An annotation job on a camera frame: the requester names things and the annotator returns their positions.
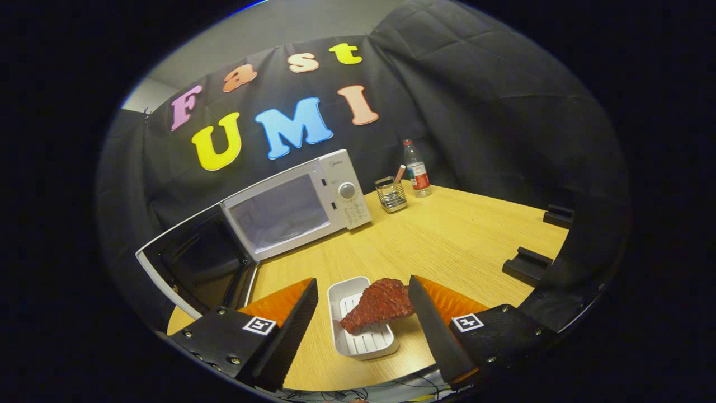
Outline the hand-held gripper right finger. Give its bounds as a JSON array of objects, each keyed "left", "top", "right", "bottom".
[{"left": 408, "top": 275, "right": 557, "bottom": 387}]

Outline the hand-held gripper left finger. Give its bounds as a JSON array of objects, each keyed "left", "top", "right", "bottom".
[{"left": 168, "top": 278, "right": 319, "bottom": 392}]

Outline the reddish brown meat slice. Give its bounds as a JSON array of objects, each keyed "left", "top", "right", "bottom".
[{"left": 340, "top": 278, "right": 416, "bottom": 335}]

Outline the white toaster oven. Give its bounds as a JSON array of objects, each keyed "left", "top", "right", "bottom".
[{"left": 136, "top": 148, "right": 373, "bottom": 320}]

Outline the white ribbed plastic tray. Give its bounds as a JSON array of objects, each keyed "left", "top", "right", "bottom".
[{"left": 327, "top": 276, "right": 401, "bottom": 360}]

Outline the black plastic block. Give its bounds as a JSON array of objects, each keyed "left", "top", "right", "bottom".
[
  {"left": 502, "top": 247, "right": 554, "bottom": 288},
  {"left": 543, "top": 204, "right": 575, "bottom": 229}
]

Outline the clear plastic water bottle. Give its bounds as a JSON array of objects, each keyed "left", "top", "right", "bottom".
[{"left": 403, "top": 139, "right": 432, "bottom": 198}]

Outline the metal wire basket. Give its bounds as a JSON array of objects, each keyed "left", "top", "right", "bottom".
[{"left": 375, "top": 176, "right": 408, "bottom": 214}]

